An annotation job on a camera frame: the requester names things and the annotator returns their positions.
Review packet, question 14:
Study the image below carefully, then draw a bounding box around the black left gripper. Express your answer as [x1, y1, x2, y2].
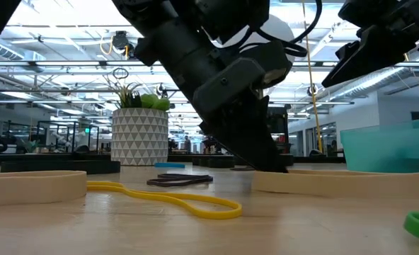
[134, 17, 289, 174]

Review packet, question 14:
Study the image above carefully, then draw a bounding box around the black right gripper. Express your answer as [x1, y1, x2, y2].
[321, 0, 419, 89]

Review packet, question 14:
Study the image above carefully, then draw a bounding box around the thin yellow rubber band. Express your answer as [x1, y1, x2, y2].
[86, 181, 243, 220]

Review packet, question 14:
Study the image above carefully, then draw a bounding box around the wide tan rubber band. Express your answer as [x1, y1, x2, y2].
[0, 170, 88, 208]
[251, 169, 419, 200]

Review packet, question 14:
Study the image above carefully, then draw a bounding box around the small blue rubber band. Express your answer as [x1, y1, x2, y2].
[154, 162, 186, 169]

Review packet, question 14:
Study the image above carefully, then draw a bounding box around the dark brown rubber band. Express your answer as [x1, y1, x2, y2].
[146, 173, 214, 188]

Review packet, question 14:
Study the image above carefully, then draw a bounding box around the translucent green plastic bin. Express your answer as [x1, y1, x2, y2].
[339, 117, 419, 174]

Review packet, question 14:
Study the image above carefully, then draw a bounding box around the black monitor screen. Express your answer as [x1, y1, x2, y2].
[268, 106, 289, 135]

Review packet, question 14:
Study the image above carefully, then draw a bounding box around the white globe table lamp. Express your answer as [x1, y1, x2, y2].
[209, 13, 297, 167]

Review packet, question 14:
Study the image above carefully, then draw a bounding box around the succulent in triangle-patterned pot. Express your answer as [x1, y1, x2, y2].
[105, 67, 171, 166]

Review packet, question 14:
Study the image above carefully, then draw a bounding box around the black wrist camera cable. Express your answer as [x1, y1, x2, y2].
[255, 0, 323, 58]

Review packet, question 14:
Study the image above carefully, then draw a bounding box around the yellow hanging cable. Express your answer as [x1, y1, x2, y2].
[301, 0, 323, 154]

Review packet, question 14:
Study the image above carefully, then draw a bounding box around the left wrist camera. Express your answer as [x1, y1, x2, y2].
[243, 40, 294, 89]

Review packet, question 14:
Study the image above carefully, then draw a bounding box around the black ceiling cable reel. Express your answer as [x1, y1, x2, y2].
[111, 30, 139, 60]

